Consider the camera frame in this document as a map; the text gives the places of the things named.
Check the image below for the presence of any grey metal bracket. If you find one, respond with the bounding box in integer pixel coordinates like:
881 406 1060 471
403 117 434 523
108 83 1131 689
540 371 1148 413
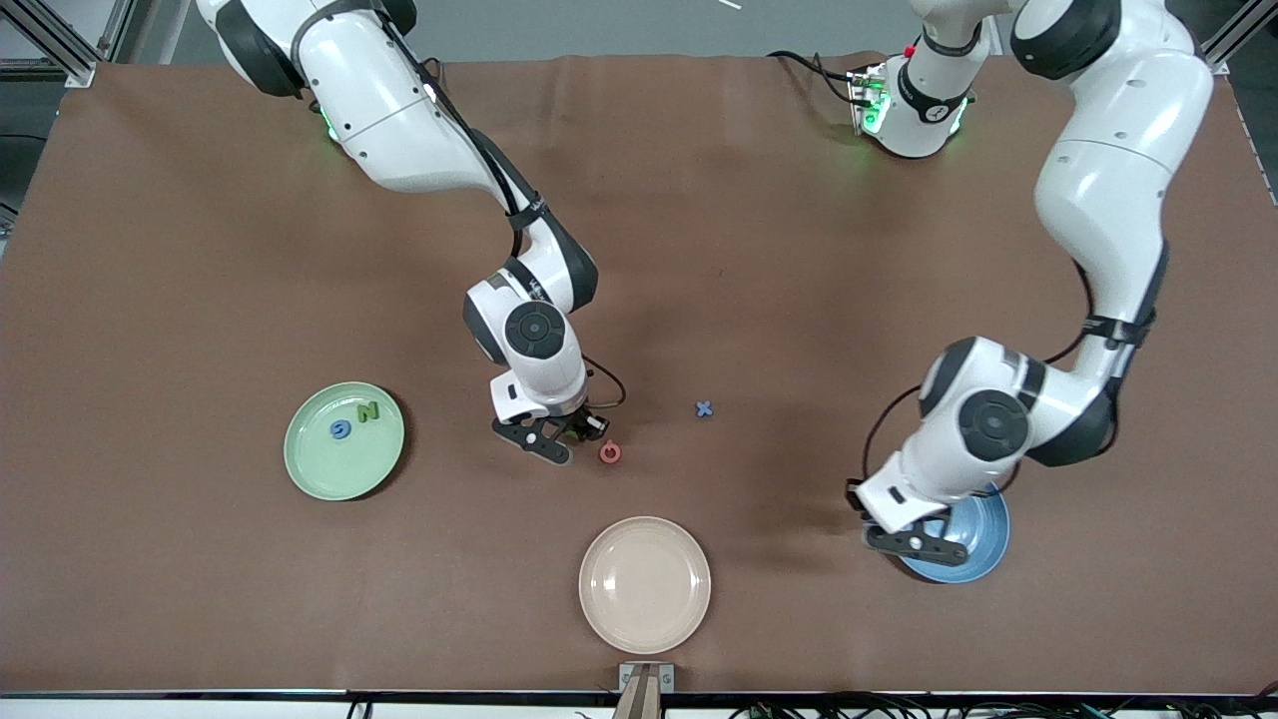
618 662 676 695

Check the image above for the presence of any tan mount bar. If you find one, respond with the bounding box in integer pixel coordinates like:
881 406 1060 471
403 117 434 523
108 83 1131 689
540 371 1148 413
612 669 666 719

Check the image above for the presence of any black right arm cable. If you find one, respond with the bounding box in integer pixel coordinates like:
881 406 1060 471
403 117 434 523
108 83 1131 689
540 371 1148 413
419 60 628 410

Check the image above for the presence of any brown table mat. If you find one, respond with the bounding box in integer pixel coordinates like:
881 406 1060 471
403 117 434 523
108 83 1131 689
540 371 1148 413
0 52 1278 695

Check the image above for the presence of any metal base connector panel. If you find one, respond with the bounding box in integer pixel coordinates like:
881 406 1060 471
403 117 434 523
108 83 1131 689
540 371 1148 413
847 62 892 137

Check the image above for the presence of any black cable bundle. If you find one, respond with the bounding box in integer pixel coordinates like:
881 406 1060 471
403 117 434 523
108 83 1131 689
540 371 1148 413
729 694 1278 719

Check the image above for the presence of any black base cable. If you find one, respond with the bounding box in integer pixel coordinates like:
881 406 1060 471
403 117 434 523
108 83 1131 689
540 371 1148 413
766 50 860 103

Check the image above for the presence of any beige plate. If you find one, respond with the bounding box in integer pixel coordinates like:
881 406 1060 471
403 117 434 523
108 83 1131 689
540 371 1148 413
579 516 712 655

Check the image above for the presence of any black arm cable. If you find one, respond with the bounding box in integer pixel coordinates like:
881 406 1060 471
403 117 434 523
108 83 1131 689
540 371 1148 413
419 60 628 410
859 255 1165 492

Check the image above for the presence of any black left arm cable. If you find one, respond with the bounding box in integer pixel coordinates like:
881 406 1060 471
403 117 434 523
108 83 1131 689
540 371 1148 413
859 255 1165 492

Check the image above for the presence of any aluminium frame profile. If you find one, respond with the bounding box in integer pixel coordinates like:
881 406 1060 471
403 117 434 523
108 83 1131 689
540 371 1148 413
0 0 137 89
1198 0 1278 74

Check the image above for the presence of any blue plate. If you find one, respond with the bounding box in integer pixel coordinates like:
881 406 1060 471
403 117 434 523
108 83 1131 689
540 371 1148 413
897 484 1011 584

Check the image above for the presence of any green plate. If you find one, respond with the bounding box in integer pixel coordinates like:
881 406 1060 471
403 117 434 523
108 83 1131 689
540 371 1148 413
284 381 406 501

